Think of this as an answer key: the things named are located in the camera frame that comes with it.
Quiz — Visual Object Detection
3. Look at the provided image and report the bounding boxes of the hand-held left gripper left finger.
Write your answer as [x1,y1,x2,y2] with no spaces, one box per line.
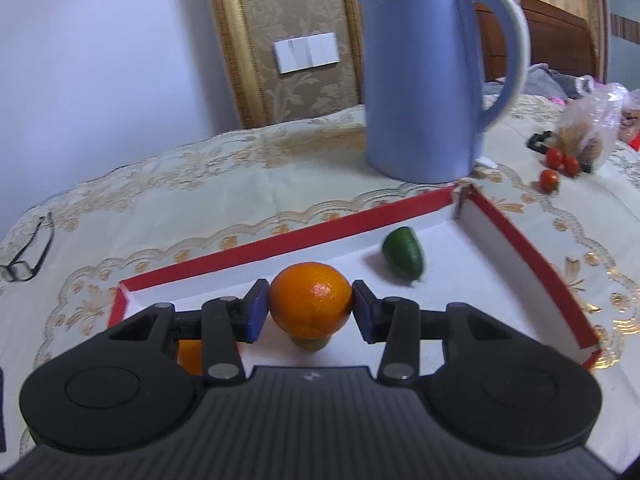
[107,279,271,387]

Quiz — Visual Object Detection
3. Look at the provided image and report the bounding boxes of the blue electric kettle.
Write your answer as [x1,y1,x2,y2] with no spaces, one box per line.
[356,0,531,184]

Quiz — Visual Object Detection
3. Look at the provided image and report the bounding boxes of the small green avocado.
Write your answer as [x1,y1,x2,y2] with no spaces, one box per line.
[382,226,427,281]

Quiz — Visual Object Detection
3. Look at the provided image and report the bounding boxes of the small brown kiwi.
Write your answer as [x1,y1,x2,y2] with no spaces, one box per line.
[291,332,333,356]

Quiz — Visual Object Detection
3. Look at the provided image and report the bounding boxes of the clear plastic bag of walnuts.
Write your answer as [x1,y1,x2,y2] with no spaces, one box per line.
[555,82,631,173]

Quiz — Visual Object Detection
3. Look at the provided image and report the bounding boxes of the grey cloth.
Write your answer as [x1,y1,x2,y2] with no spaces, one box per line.
[482,62,596,101]

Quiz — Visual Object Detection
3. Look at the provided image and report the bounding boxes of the white wall switch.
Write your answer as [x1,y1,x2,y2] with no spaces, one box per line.
[272,31,341,75]

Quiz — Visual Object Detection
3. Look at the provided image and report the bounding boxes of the small black clip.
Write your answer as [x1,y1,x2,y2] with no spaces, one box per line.
[526,131,556,153]

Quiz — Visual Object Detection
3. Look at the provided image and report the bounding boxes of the orange mandarin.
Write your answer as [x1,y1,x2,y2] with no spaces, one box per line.
[269,261,353,339]
[177,340,205,377]

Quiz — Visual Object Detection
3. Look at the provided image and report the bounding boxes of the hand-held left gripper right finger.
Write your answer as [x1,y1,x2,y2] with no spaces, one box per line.
[351,279,516,386]

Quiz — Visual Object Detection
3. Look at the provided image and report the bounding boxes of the wooden bed headboard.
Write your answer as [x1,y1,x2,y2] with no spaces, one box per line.
[475,0,601,83]

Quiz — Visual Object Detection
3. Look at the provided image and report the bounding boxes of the black eyeglasses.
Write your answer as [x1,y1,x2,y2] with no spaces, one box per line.
[0,211,54,282]

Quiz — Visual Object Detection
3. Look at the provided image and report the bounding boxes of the red shallow box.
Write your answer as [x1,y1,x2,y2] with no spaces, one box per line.
[107,183,601,373]

